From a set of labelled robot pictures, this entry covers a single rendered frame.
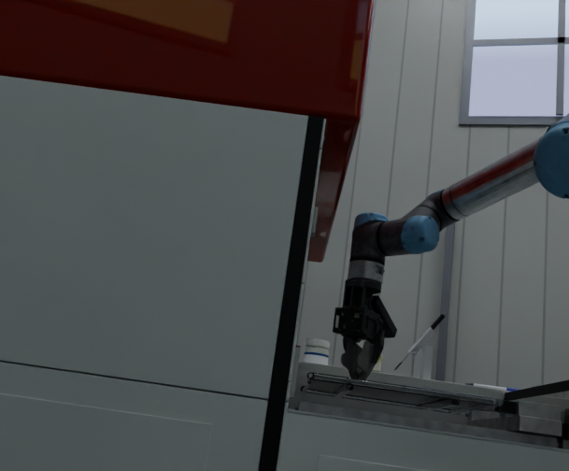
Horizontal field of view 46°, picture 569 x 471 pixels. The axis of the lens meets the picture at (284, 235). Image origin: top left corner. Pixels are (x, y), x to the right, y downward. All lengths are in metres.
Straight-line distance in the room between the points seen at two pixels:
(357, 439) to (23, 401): 0.49
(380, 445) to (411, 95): 3.03
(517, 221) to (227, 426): 2.88
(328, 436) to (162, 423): 0.30
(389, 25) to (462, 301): 1.70
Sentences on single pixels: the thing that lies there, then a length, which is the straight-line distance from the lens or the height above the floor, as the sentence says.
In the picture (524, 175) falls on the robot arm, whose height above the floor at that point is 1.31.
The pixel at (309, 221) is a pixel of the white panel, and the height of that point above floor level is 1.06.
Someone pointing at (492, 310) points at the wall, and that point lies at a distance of 3.48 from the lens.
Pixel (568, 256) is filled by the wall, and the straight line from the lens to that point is 3.57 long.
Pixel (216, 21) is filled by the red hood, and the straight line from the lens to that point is 1.06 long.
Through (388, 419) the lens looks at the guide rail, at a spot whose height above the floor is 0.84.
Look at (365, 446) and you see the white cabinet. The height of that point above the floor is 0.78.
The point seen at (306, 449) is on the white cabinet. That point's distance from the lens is 1.07.
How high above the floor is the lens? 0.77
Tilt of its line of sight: 17 degrees up
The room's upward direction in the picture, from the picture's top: 8 degrees clockwise
